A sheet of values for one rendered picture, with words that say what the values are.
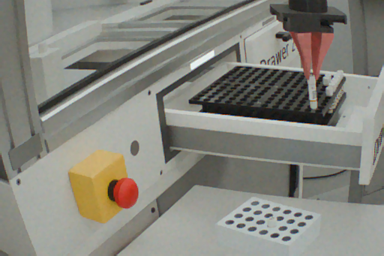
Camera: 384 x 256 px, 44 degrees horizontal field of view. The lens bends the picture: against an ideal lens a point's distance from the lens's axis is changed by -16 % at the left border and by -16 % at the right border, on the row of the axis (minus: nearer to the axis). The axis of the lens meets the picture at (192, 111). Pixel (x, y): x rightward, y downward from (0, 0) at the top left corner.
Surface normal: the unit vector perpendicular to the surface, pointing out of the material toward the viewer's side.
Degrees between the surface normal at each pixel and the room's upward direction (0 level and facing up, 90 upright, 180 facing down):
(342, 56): 90
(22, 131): 90
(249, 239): 90
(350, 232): 0
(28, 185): 90
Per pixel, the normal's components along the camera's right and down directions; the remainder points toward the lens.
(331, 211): -0.11, -0.93
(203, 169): 0.87, 0.09
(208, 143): -0.48, 0.36
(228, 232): -0.66, 0.34
